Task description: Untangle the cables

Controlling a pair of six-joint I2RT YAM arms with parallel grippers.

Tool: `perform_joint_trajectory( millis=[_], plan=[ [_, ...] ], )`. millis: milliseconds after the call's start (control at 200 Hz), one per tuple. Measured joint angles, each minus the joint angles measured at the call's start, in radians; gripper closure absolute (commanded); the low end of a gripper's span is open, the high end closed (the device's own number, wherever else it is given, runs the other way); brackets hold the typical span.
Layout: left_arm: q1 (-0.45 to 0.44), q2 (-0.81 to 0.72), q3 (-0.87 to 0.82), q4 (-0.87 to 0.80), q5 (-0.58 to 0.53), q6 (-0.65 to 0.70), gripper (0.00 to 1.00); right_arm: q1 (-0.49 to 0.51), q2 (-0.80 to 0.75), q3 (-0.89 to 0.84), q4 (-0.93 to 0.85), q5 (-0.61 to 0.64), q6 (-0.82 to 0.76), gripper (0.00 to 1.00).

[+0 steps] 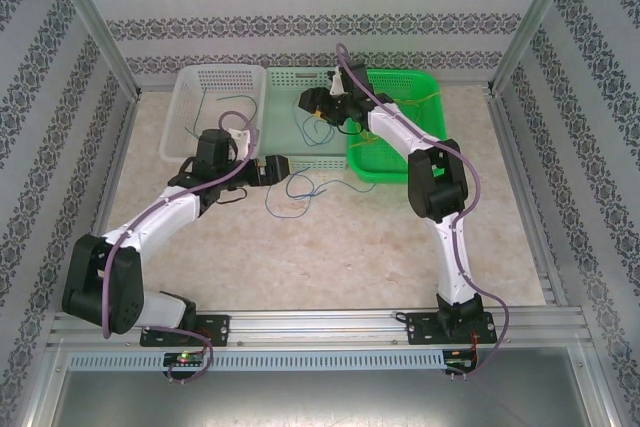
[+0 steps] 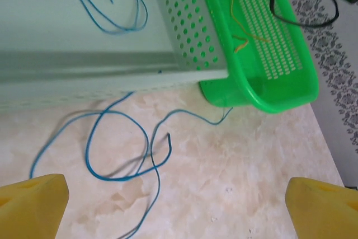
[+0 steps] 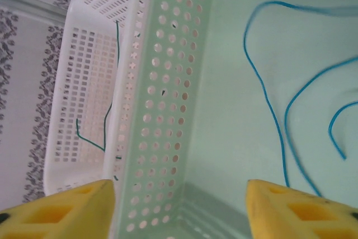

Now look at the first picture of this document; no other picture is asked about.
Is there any white perforated plastic basket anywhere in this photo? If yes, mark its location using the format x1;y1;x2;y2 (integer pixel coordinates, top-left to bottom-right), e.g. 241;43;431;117
159;64;268;164

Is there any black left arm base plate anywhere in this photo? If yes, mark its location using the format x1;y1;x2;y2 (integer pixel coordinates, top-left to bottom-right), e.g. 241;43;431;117
139;314;232;348

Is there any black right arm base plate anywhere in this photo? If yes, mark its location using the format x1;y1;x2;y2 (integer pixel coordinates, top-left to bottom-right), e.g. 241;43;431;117
407;311;499;347

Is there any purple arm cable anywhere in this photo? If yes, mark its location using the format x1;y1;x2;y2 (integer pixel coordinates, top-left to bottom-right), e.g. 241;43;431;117
335;42;511;381
101;110;261;384

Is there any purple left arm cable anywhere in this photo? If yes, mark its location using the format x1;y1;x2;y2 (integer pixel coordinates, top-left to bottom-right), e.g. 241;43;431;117
101;110;261;384

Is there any aluminium side rail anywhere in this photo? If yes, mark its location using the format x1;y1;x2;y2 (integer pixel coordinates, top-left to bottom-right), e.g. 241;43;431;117
487;91;570;307
69;91;141;313

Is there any bright green perforated plastic basket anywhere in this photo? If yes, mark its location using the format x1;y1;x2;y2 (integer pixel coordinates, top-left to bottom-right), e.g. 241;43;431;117
345;69;448;184

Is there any green cable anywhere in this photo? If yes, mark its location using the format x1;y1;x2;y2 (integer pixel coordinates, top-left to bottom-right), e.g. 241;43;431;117
219;93;258;122
183;90;209;134

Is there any grey metal shelf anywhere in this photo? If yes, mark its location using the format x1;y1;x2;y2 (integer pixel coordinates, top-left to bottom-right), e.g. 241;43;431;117
49;369;609;427

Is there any aluminium frame post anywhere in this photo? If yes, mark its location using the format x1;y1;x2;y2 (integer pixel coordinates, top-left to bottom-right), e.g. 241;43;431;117
487;0;585;96
42;0;144;98

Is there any aluminium mounting rail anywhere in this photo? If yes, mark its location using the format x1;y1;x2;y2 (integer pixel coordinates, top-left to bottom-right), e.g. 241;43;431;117
48;309;587;348

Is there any small circuit board green light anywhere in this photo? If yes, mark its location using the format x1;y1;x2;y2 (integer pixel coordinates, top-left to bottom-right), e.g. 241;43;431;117
163;350;207;369

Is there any slotted grey cable duct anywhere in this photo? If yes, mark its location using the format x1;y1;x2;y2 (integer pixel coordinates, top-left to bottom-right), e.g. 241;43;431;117
67;350;446;372

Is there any blue cable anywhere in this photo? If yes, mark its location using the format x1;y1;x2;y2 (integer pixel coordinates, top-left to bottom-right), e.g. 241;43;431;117
285;169;377;199
291;110;315;147
263;181;331;220
302;116;337;147

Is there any pale green perforated plastic basket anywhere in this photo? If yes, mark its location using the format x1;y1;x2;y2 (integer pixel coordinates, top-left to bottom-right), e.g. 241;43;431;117
263;66;351;172

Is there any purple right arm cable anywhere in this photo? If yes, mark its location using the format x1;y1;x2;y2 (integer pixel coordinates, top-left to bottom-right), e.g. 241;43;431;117
335;42;511;381

